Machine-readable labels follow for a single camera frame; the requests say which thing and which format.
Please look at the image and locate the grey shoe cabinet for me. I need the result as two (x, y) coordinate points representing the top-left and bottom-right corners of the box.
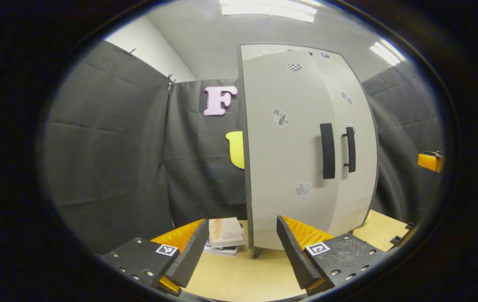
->
(238, 43), (380, 258)

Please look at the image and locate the black backdrop cloth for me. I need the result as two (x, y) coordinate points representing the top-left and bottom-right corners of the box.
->
(39, 40), (447, 254)

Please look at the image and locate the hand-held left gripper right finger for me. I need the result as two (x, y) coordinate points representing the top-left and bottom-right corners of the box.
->
(276, 216), (387, 296)

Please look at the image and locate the small ceiling light panel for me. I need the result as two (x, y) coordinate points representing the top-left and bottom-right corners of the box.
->
(369, 40), (405, 66)

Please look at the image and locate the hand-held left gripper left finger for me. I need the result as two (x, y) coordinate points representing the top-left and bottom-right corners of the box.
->
(102, 219), (210, 296)

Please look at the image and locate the large ceiling light panel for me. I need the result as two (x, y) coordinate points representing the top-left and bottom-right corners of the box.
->
(219, 0), (318, 23)

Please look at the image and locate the white orange cover book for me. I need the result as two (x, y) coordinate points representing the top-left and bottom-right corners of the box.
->
(209, 217), (248, 248)

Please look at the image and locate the grey cabinet door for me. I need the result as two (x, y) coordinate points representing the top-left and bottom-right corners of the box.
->
(311, 51), (379, 236)
(242, 50), (342, 251)

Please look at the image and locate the black right door handle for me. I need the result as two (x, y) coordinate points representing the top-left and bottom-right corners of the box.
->
(342, 127), (356, 173)

